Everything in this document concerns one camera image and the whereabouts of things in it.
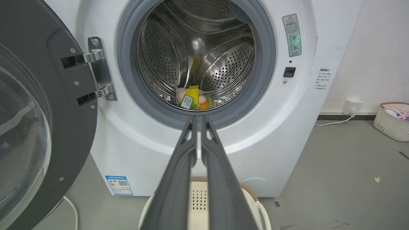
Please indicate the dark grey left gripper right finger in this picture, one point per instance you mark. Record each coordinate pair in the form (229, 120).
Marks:
(223, 191)

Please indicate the black door latch socket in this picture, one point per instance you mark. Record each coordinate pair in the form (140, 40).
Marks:
(289, 72)

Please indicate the chrome door hinge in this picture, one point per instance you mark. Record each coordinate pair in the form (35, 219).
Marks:
(100, 68)

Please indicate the pink and yellow plush toy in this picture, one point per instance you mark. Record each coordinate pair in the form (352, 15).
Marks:
(193, 97)

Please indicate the dark grey washing machine door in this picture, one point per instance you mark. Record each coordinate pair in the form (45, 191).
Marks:
(35, 121)

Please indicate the white front-load washing machine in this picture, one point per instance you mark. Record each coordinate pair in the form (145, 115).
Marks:
(271, 127)

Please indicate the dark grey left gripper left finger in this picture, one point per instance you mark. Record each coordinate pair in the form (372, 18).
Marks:
(174, 188)

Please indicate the blue energy label sticker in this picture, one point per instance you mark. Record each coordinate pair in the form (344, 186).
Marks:
(119, 185)

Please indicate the cream plastic laundry basket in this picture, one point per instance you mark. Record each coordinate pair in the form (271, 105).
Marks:
(198, 201)

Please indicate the white wall power plug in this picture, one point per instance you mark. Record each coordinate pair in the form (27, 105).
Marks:
(352, 107)

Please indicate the grey warning label sticker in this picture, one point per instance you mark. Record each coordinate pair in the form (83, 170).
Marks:
(292, 35)

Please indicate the yellow scrap on floor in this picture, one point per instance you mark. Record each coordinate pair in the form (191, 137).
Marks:
(377, 179)

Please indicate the white perforated basket with items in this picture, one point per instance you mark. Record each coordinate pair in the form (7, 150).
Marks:
(392, 123)

